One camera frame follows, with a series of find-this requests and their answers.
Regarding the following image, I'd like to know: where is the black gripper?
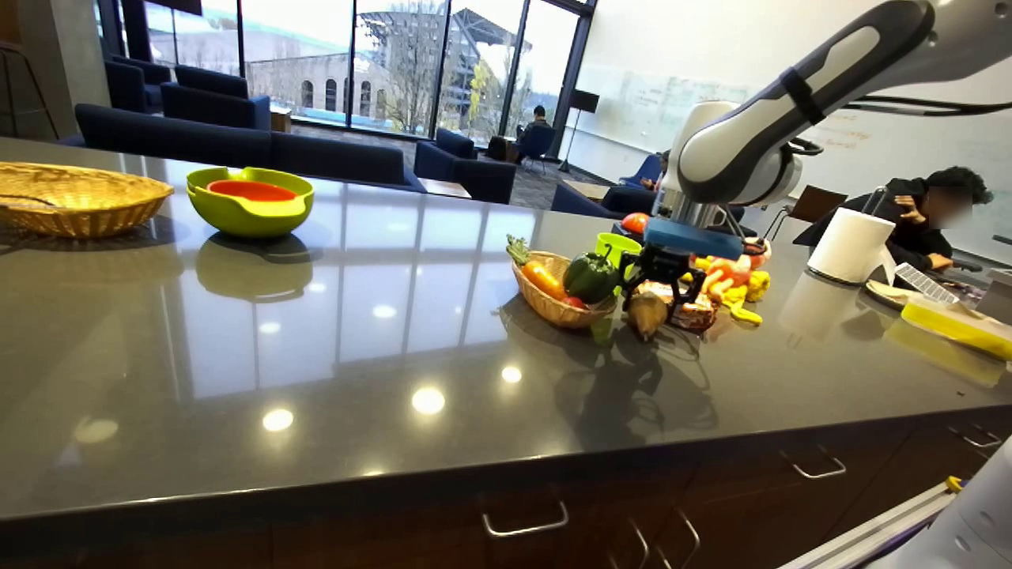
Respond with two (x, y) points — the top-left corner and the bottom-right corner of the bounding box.
(633, 247), (703, 305)

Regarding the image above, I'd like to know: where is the yellow-brown pear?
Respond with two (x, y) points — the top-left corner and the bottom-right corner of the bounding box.
(626, 281), (673, 339)

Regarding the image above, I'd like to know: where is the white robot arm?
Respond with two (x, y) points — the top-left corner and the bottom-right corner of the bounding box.
(644, 0), (1012, 271)

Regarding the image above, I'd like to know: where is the green bowl red inside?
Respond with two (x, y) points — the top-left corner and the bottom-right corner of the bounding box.
(185, 166), (313, 241)

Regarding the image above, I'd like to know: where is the orange plush toy animal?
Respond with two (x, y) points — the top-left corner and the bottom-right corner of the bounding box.
(695, 241), (770, 325)

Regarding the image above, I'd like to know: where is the toy carrot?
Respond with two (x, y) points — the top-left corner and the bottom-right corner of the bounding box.
(506, 232), (567, 301)

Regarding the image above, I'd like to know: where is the white paper towel roll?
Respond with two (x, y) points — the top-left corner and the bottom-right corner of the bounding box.
(807, 209), (894, 285)

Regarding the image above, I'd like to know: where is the dark blue armchair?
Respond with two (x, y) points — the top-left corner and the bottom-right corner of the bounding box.
(413, 129), (514, 202)

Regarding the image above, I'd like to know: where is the seated person background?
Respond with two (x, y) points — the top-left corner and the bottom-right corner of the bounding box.
(846, 164), (992, 276)

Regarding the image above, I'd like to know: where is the yellow sponge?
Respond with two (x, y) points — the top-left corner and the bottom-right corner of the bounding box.
(901, 301), (1012, 361)

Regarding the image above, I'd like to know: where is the dark blue sofa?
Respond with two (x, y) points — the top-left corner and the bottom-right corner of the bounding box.
(75, 105), (420, 192)

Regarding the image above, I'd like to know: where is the large flat wicker basket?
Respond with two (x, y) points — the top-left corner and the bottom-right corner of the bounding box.
(0, 162), (171, 241)

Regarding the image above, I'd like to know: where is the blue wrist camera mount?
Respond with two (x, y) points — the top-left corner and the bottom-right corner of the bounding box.
(644, 219), (743, 259)

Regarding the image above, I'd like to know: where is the silver drawer handle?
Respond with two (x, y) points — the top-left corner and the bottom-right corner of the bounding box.
(482, 498), (569, 541)

